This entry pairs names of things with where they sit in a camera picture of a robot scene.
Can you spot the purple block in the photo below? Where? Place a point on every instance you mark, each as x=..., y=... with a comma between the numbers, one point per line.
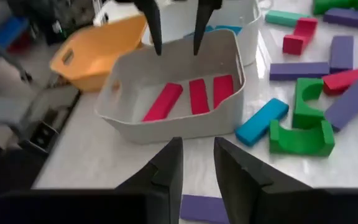
x=351, y=102
x=351, y=18
x=342, y=53
x=298, y=71
x=204, y=208

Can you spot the green arch block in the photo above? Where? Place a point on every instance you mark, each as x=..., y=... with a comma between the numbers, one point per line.
x=301, y=144
x=303, y=115

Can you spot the blue block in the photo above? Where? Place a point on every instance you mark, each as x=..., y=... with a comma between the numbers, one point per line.
x=261, y=121
x=225, y=29

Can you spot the white plastic bin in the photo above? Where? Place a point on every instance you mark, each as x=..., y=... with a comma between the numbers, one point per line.
x=113, y=12
x=250, y=37

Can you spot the orange plastic bin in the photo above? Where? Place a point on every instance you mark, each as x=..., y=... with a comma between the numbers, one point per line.
x=95, y=53

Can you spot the teal block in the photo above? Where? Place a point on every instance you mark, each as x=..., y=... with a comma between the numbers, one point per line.
x=286, y=17

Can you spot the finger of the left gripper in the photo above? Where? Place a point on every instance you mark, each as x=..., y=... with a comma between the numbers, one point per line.
x=202, y=21
x=152, y=21

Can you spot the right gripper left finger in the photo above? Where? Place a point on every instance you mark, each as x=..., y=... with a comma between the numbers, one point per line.
x=166, y=186

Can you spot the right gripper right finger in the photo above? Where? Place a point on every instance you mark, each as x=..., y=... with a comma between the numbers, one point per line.
x=238, y=193

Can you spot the grey plastic bin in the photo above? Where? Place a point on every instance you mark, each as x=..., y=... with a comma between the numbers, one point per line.
x=172, y=130

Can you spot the red block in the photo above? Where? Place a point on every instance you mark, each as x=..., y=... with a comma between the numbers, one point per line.
x=300, y=35
x=199, y=96
x=224, y=91
x=350, y=79
x=163, y=102

